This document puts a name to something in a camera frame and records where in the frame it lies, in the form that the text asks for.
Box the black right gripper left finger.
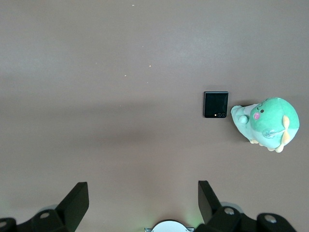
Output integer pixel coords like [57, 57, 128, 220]
[0, 181, 89, 232]

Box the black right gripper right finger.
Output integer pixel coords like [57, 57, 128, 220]
[195, 180, 297, 232]

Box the black flip phone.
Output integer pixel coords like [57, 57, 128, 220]
[203, 90, 229, 119]

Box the green dinosaur plush toy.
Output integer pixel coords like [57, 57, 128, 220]
[230, 97, 300, 153]

